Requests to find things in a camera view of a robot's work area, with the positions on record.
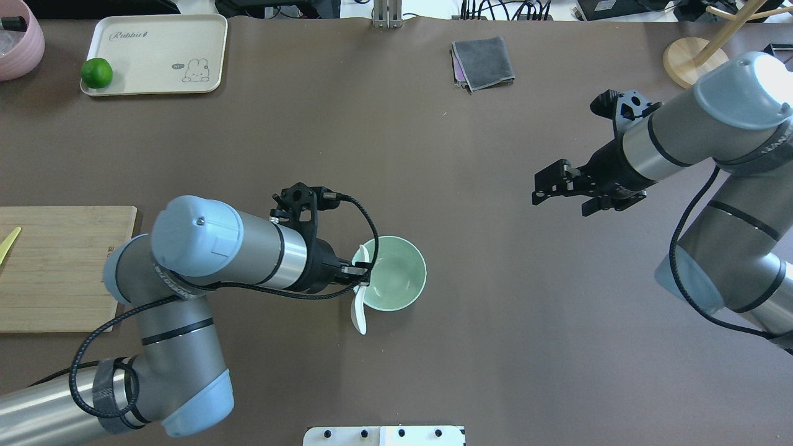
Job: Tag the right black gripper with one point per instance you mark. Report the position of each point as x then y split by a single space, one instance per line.
604 168

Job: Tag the yellow plastic knife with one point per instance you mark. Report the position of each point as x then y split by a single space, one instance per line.
8 242

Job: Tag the aluminium frame post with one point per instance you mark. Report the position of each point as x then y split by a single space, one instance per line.
387 13

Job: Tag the grey folded cloth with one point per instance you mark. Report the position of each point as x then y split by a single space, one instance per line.
481 64

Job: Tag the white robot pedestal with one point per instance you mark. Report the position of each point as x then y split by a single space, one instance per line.
418 434

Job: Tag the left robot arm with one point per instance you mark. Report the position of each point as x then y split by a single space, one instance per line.
161 360

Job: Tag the white plastic spoon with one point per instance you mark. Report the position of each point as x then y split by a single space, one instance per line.
358 317

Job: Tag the light green bowl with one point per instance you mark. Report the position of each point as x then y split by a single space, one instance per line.
399 276

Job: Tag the bamboo cutting board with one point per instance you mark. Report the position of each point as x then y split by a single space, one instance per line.
51 279

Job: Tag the cream serving tray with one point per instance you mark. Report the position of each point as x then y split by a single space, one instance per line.
160 54

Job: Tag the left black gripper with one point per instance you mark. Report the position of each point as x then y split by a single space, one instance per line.
320 267

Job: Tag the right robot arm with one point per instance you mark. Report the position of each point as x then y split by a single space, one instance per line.
720 258

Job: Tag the pink bowl with ice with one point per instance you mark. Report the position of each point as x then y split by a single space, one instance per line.
22 51

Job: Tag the green lime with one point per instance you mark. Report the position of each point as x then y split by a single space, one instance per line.
97 73

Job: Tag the wooden mug tree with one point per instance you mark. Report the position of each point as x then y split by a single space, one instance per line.
688 59

